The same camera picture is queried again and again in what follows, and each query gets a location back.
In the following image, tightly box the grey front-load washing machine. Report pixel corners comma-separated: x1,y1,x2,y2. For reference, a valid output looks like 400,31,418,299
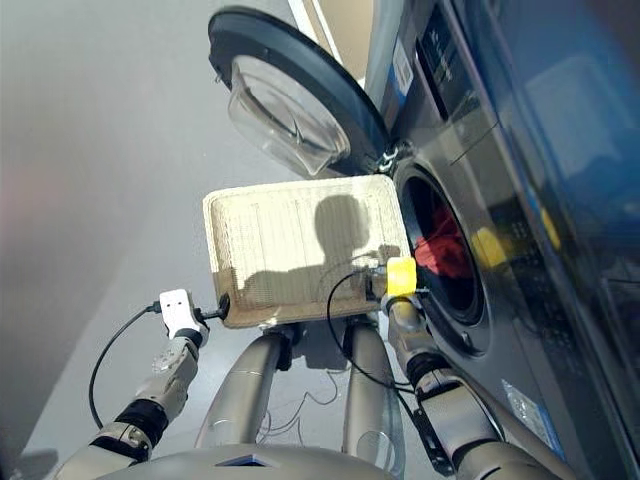
363,0,640,480

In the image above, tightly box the silver robot leg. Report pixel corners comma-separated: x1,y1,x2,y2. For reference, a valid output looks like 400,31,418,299
194,324,302,450
341,319,407,477

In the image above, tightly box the pale woven laundry basket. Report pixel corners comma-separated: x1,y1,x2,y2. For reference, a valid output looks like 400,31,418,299
201,173,417,330

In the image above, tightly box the round glass washing machine door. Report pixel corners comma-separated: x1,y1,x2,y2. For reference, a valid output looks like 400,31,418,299
206,4,397,178

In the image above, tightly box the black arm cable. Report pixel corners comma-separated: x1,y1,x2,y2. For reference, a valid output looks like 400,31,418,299
325,269,457,477
88,301,167,430

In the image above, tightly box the black basket stand leg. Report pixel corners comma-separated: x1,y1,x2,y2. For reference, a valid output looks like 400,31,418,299
341,319,358,372
275,326,302,373

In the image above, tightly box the red garment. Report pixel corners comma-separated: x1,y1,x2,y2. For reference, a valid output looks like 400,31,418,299
414,204,472,279

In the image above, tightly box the thin white floor cable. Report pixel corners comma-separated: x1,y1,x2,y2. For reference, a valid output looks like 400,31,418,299
256,368,352,447

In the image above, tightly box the grey robot torso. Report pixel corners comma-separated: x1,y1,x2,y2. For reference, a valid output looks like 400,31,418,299
93,444,397,480

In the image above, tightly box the blue white energy label sticker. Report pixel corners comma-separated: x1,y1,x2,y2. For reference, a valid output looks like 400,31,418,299
390,36,417,94

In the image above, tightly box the clear plastic document sticker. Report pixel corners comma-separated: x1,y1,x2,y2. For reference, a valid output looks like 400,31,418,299
500,378,569,462

